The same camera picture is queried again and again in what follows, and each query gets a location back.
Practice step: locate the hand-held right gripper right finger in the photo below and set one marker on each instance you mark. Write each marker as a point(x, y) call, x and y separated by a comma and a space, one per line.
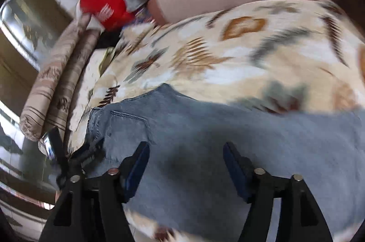
point(235, 170)

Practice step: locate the colourful printed packet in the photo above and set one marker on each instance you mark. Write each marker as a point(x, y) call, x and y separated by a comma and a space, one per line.
point(144, 15)

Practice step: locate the leaf printed blanket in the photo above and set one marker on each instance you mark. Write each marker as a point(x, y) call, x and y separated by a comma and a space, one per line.
point(228, 59)

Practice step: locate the dark cloth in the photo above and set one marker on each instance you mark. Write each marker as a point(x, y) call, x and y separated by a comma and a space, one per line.
point(109, 41)

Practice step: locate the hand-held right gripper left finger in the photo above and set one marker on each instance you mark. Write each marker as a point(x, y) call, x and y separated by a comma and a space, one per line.
point(136, 170)

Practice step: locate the white cloth with green trim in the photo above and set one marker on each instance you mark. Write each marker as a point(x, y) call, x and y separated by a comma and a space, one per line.
point(85, 79)

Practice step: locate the light striped folded quilt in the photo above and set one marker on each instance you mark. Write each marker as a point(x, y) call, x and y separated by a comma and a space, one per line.
point(48, 82)

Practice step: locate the blue denim pants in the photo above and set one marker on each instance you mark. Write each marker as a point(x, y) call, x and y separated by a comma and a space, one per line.
point(185, 130)

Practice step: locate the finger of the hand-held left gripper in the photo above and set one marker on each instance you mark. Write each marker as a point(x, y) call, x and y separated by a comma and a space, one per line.
point(55, 145)

